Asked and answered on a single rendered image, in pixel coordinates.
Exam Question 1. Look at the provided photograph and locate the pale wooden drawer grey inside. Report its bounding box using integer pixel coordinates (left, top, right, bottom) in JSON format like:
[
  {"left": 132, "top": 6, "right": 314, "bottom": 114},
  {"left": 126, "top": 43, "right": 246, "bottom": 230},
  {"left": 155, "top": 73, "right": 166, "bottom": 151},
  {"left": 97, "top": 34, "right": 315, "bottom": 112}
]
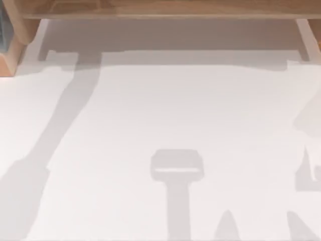
[{"left": 0, "top": 0, "right": 29, "bottom": 77}]

